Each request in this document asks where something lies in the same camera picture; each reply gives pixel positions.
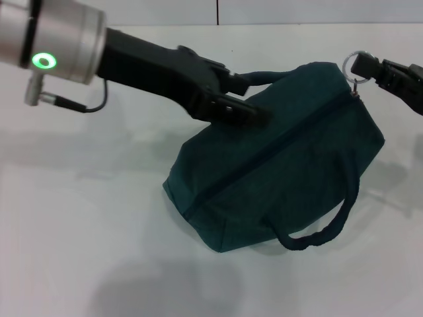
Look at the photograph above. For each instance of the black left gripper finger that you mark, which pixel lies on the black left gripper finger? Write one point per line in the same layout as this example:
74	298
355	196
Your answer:
238	114
236	86

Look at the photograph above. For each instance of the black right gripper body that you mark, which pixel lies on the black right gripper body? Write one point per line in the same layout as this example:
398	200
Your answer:
418	86

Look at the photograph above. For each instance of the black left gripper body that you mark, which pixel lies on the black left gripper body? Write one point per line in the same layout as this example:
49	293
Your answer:
148	72

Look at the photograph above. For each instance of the dark teal insulated lunch bag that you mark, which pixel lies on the dark teal insulated lunch bag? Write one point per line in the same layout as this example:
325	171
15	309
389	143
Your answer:
281	165

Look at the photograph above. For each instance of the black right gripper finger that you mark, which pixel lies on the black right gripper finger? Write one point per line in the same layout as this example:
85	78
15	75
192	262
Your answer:
365	65
396	86

